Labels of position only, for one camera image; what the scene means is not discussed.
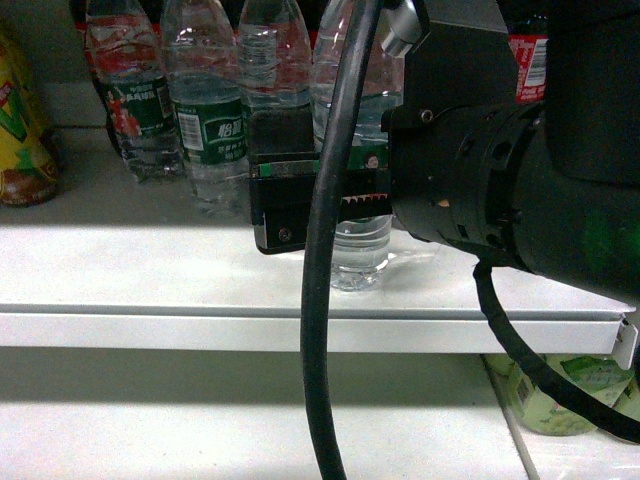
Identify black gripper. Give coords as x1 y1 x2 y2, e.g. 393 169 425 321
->
247 102 543 255

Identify left cola bottle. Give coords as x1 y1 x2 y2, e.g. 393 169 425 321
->
508 16 548 103

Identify thick black cable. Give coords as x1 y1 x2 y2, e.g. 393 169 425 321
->
298 0 389 480

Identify barcode label water bottle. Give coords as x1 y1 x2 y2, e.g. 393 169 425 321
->
160 1 248 218

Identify clear water bottle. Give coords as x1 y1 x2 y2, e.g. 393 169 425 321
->
311 1 404 292

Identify wrapped black cable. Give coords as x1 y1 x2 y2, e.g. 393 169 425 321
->
471 257 640 445

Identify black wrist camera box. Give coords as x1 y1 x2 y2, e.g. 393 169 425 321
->
382 1 518 114

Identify far left water bottle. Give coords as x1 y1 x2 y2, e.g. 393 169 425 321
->
86 1 184 182

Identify middle back water bottle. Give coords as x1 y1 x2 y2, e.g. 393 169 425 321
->
236 0 316 166

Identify yellow iced tea bottle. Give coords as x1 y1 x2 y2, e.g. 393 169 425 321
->
1 20 60 207

